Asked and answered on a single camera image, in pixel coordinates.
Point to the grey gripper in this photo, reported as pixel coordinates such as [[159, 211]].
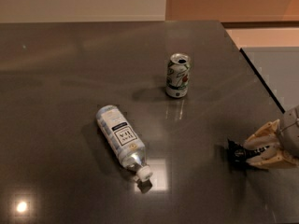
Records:
[[291, 131]]

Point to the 7up soda can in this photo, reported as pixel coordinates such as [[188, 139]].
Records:
[[178, 75]]

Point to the clear plastic water bottle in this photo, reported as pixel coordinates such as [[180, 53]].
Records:
[[126, 144]]

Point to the black rxbar chocolate wrapper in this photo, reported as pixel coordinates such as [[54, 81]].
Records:
[[238, 156]]

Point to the grey side table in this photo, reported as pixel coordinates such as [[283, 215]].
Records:
[[278, 70]]

